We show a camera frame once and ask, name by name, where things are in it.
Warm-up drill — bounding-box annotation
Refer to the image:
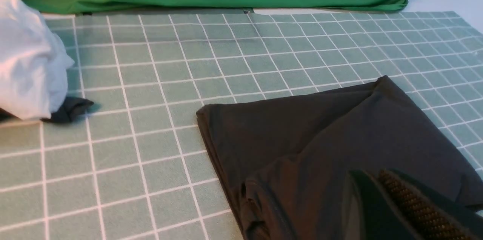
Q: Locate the gray long-sleeved shirt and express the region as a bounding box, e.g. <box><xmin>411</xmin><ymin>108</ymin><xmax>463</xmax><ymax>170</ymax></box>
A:
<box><xmin>196</xmin><ymin>75</ymin><xmax>482</xmax><ymax>240</ymax></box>

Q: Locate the white crumpled shirt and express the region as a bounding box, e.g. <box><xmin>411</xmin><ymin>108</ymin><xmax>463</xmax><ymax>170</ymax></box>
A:
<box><xmin>0</xmin><ymin>0</ymin><xmax>74</xmax><ymax>120</ymax></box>

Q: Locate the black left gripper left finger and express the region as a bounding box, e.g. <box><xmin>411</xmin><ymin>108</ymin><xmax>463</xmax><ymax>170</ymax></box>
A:
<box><xmin>341</xmin><ymin>170</ymin><xmax>423</xmax><ymax>240</ymax></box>

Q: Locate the green grid table mat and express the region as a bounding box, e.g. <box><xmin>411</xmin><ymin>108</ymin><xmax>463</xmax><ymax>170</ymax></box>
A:
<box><xmin>0</xmin><ymin>12</ymin><xmax>482</xmax><ymax>240</ymax></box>

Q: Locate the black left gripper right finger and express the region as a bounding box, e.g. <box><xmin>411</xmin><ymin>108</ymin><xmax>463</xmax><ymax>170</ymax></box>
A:
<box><xmin>379</xmin><ymin>170</ymin><xmax>482</xmax><ymax>240</ymax></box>

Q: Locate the dark gray crumpled garment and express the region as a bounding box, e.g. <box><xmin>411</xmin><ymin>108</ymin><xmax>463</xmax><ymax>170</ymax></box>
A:
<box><xmin>0</xmin><ymin>97</ymin><xmax>95</xmax><ymax>124</ymax></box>

